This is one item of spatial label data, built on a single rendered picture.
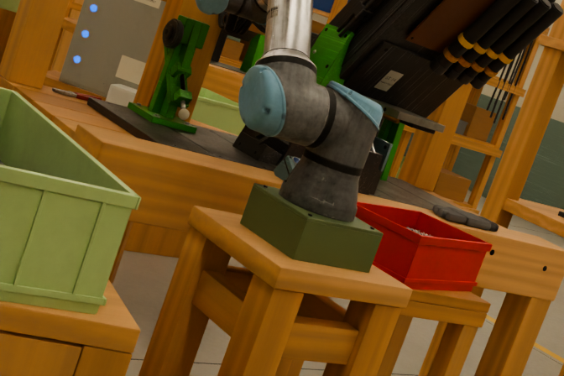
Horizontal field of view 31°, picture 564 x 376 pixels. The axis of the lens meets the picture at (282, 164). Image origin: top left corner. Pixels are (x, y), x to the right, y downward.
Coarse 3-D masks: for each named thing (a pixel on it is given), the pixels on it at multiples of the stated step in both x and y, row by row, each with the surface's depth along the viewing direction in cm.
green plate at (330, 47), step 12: (324, 36) 259; (336, 36) 256; (348, 36) 252; (312, 48) 261; (324, 48) 257; (336, 48) 254; (312, 60) 258; (324, 60) 255; (336, 60) 252; (324, 72) 252; (336, 72) 255; (324, 84) 254
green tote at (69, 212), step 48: (0, 96) 181; (0, 144) 181; (48, 144) 161; (0, 192) 123; (48, 192) 126; (96, 192) 129; (0, 240) 125; (48, 240) 128; (96, 240) 132; (0, 288) 127; (48, 288) 130; (96, 288) 134
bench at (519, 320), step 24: (24, 96) 238; (48, 96) 247; (72, 120) 225; (96, 120) 236; (432, 192) 333; (480, 216) 315; (504, 312) 290; (528, 312) 285; (504, 336) 289; (528, 336) 288; (480, 360) 294; (504, 360) 287
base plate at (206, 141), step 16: (112, 112) 243; (128, 112) 252; (128, 128) 235; (144, 128) 235; (160, 128) 245; (208, 128) 276; (176, 144) 229; (192, 144) 237; (208, 144) 246; (224, 144) 256; (240, 160) 239; (256, 160) 248; (384, 192) 274; (400, 192) 286; (416, 192) 299
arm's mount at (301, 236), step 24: (264, 192) 190; (264, 216) 188; (288, 216) 183; (312, 216) 181; (288, 240) 181; (312, 240) 180; (336, 240) 183; (360, 240) 187; (336, 264) 185; (360, 264) 188
